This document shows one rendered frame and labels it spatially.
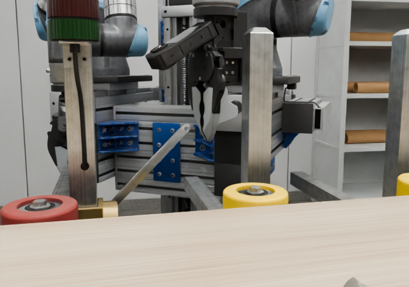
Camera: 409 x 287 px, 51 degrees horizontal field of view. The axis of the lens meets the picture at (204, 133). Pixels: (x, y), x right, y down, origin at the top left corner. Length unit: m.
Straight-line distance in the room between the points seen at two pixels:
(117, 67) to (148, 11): 1.88
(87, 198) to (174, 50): 0.24
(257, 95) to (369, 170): 3.23
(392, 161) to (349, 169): 2.97
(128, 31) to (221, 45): 0.36
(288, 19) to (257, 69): 0.55
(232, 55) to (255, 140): 0.15
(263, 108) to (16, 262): 0.38
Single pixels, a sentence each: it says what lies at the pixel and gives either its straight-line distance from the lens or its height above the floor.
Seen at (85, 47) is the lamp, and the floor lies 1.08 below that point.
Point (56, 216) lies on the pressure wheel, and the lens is 0.47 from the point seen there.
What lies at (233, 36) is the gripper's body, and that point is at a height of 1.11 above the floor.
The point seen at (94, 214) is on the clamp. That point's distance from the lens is 0.60.
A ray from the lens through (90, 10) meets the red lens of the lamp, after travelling 0.53.
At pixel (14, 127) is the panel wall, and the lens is 3.32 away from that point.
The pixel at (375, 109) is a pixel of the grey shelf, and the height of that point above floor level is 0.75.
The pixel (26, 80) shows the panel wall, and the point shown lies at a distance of 3.27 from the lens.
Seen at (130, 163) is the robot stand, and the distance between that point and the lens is 1.33.
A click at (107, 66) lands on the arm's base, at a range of 1.36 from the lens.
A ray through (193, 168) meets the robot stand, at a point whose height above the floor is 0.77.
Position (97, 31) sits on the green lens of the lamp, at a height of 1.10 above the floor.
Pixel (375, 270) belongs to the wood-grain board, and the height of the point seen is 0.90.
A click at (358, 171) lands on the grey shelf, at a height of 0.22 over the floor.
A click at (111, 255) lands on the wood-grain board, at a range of 0.38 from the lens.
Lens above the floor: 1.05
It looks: 8 degrees down
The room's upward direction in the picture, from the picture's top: straight up
